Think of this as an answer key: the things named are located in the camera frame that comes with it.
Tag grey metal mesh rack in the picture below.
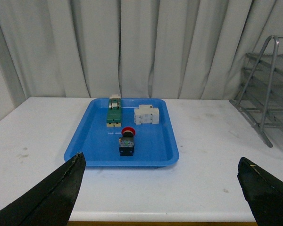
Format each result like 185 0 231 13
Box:
230 35 283 147

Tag white curtain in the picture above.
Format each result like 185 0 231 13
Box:
0 0 283 128

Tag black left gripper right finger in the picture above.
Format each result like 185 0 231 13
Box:
237 157 283 226

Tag green terminal block component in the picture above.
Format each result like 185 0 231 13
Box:
106 94 122 127

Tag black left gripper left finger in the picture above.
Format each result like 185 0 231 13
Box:
0 153 86 226

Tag blue plastic tray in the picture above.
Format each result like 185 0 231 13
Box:
64 98 179 168

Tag red mushroom push button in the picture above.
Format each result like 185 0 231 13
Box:
118 127 136 156

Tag white electrical module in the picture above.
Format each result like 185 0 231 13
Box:
134 105 160 125

